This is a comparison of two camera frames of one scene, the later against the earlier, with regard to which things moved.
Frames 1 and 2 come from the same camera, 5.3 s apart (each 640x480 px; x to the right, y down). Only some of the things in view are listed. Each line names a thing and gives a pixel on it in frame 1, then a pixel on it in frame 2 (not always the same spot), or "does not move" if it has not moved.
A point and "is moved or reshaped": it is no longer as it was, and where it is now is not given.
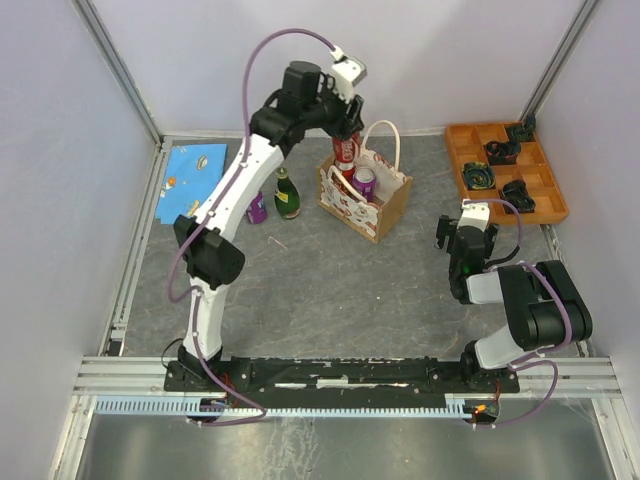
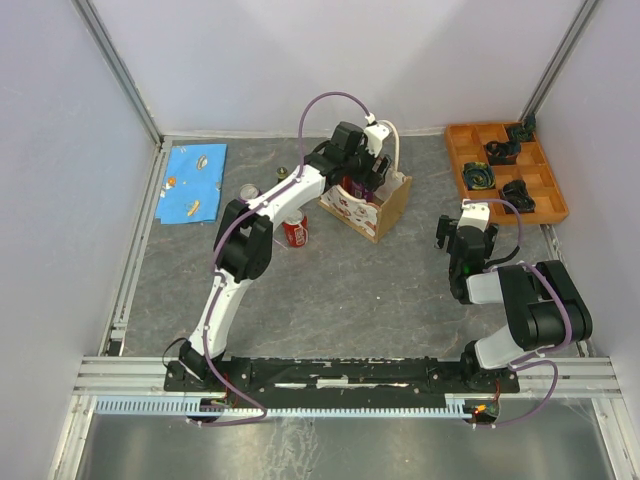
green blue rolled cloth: (478, 175) does not move
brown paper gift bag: (375, 219) does not move
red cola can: (345, 155) is moved or reshaped
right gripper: (443, 228) does not move
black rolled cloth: (502, 153) does not move
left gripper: (350, 121) → (372, 180)
